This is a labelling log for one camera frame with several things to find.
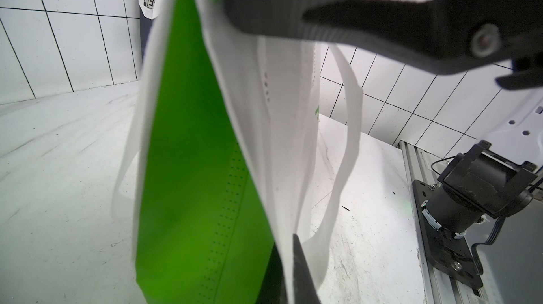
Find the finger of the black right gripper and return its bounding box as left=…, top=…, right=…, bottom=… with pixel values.
left=221, top=0, right=542, bottom=74

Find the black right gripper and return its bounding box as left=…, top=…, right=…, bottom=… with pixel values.
left=496, top=55, right=542, bottom=91

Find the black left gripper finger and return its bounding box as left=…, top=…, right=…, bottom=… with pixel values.
left=256, top=234, right=320, bottom=304

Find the green white bag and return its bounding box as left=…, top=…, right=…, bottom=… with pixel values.
left=112, top=0, right=363, bottom=303

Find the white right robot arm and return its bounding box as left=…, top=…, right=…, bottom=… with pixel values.
left=221, top=0, right=542, bottom=245

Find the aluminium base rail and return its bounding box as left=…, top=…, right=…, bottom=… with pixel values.
left=398, top=140, right=543, bottom=304

